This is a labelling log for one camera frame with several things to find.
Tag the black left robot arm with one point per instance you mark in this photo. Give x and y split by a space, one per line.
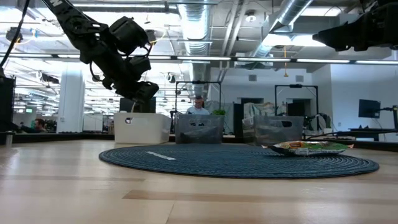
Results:
71 21

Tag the clear grey plastic bin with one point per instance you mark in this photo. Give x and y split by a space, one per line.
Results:
273 133
199 133

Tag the person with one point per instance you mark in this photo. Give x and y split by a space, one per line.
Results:
198 107
39 124

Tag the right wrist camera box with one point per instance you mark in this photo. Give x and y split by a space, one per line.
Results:
387 7

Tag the black camera stand frame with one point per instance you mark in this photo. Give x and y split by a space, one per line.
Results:
295 86
198 82

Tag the black aluminium table frame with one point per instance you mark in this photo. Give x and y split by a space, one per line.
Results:
62 137

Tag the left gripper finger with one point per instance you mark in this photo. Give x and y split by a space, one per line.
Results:
146 107
126 105

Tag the green background plant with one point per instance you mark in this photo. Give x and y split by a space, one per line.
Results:
218 112

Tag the round dark blue placemat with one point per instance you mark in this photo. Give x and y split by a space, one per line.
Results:
217 161

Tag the white building column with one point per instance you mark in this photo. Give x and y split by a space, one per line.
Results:
71 99

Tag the silver spiral ventilation duct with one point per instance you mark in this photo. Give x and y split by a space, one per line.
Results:
196 31
292 9

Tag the orange Chewy granola bar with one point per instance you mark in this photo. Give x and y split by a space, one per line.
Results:
308 149

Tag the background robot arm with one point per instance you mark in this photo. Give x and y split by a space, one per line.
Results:
323 119

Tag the black background desk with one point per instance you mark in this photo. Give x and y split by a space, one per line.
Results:
373 130

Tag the dark wall monitor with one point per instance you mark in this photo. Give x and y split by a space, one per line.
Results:
369 108

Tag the white plastic bin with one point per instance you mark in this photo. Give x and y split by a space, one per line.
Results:
146 130

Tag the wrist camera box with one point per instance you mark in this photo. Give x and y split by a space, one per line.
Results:
387 7
129 34

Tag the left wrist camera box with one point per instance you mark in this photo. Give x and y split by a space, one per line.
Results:
129 34

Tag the white paper strip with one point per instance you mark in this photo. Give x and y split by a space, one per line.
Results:
160 155

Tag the linear ceiling light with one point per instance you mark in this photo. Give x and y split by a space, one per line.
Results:
203 58
322 61
376 62

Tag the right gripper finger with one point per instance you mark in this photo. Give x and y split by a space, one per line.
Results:
335 39

